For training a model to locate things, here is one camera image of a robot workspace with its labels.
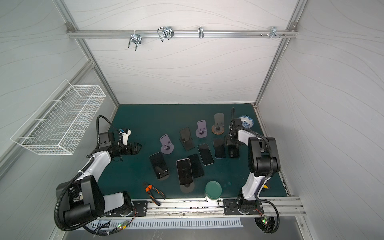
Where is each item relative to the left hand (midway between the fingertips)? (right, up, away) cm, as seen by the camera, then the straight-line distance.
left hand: (136, 143), depth 89 cm
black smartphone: (+42, -8, +5) cm, 43 cm away
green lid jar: (+44, -20, -19) cm, 52 cm away
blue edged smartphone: (+52, -4, +7) cm, 53 cm away
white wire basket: (-27, +12, -20) cm, 36 cm away
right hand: (+63, +2, +10) cm, 64 cm away
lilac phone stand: (+40, +6, +10) cm, 42 cm away
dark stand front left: (+18, -17, -9) cm, 26 cm away
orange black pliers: (+10, -22, -9) cm, 26 cm away
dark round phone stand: (+32, -23, -9) cm, 40 cm away
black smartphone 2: (+16, -10, -8) cm, 20 cm away
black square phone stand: (+30, +2, +4) cm, 30 cm away
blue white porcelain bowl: (+72, +13, +15) cm, 75 cm away
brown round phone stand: (+52, +8, +15) cm, 55 cm away
